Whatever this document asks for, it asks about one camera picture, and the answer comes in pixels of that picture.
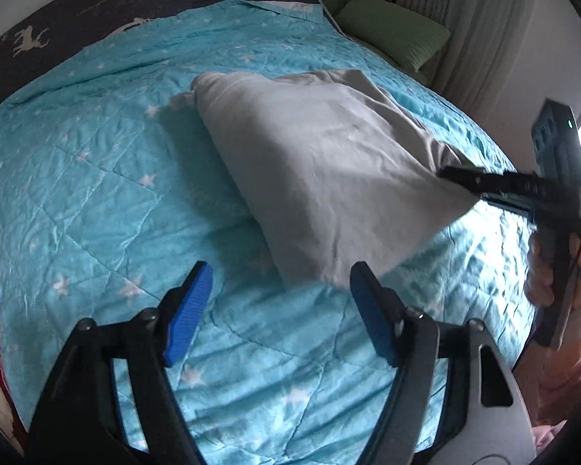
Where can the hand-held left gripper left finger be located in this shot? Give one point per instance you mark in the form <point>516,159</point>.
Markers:
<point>189,310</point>

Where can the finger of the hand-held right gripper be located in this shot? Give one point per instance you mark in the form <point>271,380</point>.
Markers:
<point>484,180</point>
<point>508,203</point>

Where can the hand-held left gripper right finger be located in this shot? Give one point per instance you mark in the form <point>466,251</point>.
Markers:
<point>370,310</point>

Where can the grey pillowcase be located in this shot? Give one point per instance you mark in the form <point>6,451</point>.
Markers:
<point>329,164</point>

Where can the person's right forearm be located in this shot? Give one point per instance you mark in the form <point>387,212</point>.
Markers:
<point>566,373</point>

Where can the person's right hand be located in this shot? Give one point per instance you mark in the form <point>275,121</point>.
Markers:
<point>540,276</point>

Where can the turquoise star-print blanket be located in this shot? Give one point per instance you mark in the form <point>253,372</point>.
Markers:
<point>101,193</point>

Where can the white curtain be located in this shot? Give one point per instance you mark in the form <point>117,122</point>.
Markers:
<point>484,24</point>

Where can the dark deer-print blanket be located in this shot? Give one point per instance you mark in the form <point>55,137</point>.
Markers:
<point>53,9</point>

